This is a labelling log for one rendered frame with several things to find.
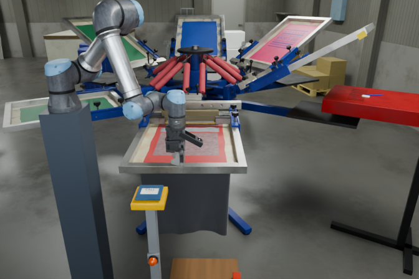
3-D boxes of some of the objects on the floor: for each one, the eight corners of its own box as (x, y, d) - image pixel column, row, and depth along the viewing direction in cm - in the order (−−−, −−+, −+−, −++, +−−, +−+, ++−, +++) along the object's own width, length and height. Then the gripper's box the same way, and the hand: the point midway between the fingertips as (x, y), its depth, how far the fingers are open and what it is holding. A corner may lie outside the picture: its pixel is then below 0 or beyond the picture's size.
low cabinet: (137, 56, 1067) (134, 28, 1035) (123, 70, 842) (120, 35, 810) (78, 56, 1055) (74, 28, 1023) (49, 71, 831) (42, 35, 798)
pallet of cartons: (346, 96, 609) (352, 61, 586) (301, 97, 604) (305, 62, 580) (322, 82, 720) (326, 53, 696) (284, 82, 714) (286, 53, 691)
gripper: (167, 121, 142) (169, 162, 150) (163, 130, 131) (166, 174, 139) (186, 120, 142) (187, 162, 150) (184, 130, 131) (186, 174, 139)
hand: (183, 165), depth 144 cm, fingers closed on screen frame, 4 cm apart
